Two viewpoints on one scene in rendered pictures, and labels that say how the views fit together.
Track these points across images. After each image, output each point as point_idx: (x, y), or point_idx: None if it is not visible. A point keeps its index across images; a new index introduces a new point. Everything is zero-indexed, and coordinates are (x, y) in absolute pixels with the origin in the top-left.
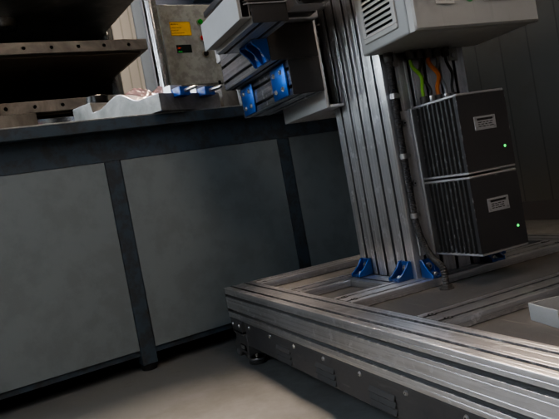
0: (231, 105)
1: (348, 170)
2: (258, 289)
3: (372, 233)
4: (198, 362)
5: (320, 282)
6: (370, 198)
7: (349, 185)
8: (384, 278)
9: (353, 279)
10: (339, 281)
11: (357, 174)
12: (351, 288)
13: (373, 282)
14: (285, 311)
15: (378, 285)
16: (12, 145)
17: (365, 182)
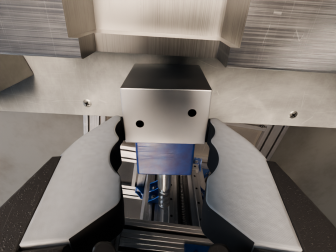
0: (71, 114)
1: (142, 214)
2: (93, 121)
3: (145, 188)
4: None
5: (124, 149)
6: (142, 210)
7: (144, 203)
8: (140, 180)
9: (134, 165)
10: (129, 160)
11: (141, 217)
12: (131, 164)
13: (132, 179)
14: None
15: (128, 186)
16: None
17: (141, 218)
